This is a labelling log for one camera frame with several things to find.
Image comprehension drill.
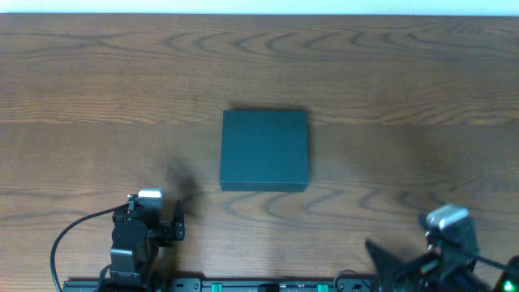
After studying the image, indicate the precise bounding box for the black mounting rail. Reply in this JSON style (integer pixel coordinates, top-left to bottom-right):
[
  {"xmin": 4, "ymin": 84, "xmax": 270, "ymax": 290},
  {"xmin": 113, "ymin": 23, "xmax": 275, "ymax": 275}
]
[{"xmin": 62, "ymin": 277, "xmax": 378, "ymax": 292}]

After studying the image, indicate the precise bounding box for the dark green box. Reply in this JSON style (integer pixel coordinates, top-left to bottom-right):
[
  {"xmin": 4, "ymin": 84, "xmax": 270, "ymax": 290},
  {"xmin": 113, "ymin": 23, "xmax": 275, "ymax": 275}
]
[{"xmin": 220, "ymin": 109, "xmax": 309, "ymax": 192}]

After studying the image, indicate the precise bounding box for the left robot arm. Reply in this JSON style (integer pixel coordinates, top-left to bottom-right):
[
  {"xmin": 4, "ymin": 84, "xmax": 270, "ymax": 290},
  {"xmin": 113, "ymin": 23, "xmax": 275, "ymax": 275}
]
[{"xmin": 96, "ymin": 194, "xmax": 185, "ymax": 291}]

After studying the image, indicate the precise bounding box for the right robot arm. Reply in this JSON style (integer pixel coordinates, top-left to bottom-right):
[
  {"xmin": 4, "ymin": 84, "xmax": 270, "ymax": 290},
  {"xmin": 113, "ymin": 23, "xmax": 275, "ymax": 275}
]
[{"xmin": 365, "ymin": 239, "xmax": 518, "ymax": 292}]

